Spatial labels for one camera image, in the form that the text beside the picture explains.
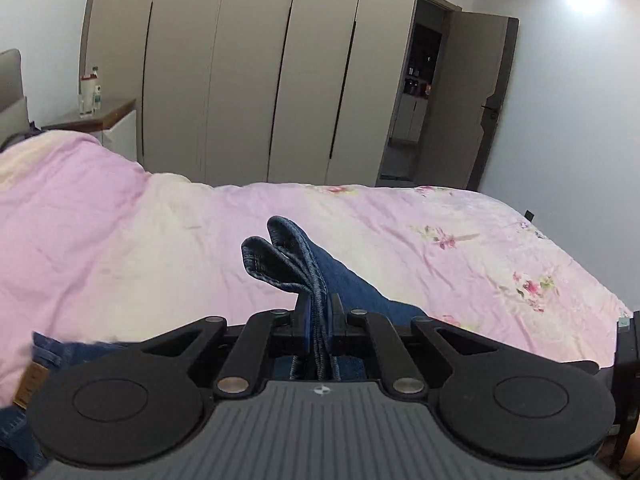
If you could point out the blue denim pants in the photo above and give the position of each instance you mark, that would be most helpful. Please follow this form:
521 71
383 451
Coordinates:
340 275

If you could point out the hallway cabinet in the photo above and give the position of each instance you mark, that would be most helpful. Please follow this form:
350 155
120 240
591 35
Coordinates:
417 90

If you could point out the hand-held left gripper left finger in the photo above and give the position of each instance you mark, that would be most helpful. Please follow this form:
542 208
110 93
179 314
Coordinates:
303 327

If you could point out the white tumbler with red lid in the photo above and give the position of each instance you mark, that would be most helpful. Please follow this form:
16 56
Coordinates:
87 95

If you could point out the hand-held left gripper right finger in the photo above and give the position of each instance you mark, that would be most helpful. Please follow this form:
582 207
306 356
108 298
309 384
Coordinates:
336 327

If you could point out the beige room door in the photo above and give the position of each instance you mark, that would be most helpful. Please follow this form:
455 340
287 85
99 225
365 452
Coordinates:
465 105

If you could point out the beige wardrobe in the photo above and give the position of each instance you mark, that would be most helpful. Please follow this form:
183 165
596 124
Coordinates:
250 70

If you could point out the white nightstand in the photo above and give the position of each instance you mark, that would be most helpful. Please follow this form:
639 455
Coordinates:
117 127

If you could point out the pink floral blanket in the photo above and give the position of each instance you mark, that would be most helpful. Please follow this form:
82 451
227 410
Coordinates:
175 250

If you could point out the grey padded headboard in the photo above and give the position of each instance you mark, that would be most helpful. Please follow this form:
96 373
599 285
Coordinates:
10 90

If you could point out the clear bottle with green label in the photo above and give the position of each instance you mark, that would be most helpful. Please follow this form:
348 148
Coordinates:
97 92

